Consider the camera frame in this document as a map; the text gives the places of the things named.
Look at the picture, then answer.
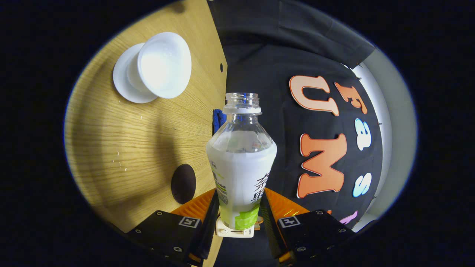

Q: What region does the white teacup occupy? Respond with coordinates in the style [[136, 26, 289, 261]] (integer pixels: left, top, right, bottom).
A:
[[137, 32, 192, 99]]

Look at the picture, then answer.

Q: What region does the blue cloth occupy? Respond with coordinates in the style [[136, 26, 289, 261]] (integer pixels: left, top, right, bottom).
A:
[[212, 108, 227, 136]]

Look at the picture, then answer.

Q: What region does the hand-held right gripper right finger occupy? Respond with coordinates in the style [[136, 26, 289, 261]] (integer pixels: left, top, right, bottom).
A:
[[259, 187, 356, 266]]

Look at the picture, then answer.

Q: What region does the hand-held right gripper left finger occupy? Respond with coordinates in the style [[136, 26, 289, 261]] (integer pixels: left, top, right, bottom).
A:
[[125, 188, 220, 267]]

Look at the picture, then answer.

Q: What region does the white toaster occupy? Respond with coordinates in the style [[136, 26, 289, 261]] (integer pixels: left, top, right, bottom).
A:
[[216, 217, 265, 238]]

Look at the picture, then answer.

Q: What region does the dark brown coaster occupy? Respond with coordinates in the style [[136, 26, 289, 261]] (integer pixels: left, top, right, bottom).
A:
[[171, 164, 197, 205]]

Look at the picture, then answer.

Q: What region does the white saucer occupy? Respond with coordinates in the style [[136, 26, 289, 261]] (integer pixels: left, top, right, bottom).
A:
[[113, 42, 161, 104]]

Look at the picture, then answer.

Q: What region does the white label water bottle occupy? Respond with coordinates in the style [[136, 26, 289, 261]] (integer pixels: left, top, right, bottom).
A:
[[206, 92, 278, 231]]

